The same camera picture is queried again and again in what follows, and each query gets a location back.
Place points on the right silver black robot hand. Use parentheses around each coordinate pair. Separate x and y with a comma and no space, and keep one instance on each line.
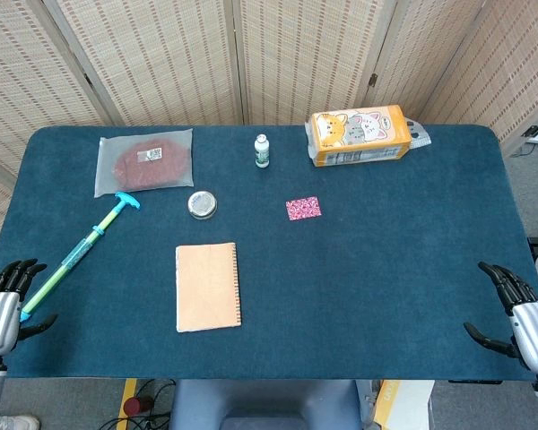
(531,322)

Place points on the tan spiral notebook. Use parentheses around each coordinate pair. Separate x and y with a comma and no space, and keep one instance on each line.
(208,287)

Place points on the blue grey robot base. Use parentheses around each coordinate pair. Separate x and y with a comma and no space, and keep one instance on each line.
(264,405)

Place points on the green blue water squirter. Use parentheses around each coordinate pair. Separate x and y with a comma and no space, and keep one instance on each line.
(78,253)

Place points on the white shoe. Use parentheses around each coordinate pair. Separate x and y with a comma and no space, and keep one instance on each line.
(15,422)

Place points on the yellow white box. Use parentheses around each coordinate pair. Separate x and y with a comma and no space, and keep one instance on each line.
(401,403)

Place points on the red round button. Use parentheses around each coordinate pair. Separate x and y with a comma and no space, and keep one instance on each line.
(136,405)

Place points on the blue table cloth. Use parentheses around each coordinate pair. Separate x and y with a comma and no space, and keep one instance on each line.
(341,277)

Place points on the frosted bag with red cloth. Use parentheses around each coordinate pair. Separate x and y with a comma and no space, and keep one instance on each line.
(145,162)

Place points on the grey patterned packet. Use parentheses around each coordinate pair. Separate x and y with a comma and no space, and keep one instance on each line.
(419,134)

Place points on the round silver tin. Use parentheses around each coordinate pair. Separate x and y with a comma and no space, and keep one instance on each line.
(202,204)

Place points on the orange cat tissue pack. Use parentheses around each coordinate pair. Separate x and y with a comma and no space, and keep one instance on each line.
(361,136)

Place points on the pink patterned card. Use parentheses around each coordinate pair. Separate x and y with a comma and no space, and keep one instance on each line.
(303,208)

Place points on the small white bottle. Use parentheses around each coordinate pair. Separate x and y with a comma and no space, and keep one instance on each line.
(262,152)

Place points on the woven folding screen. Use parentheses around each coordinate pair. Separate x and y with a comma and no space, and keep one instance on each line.
(170,58)

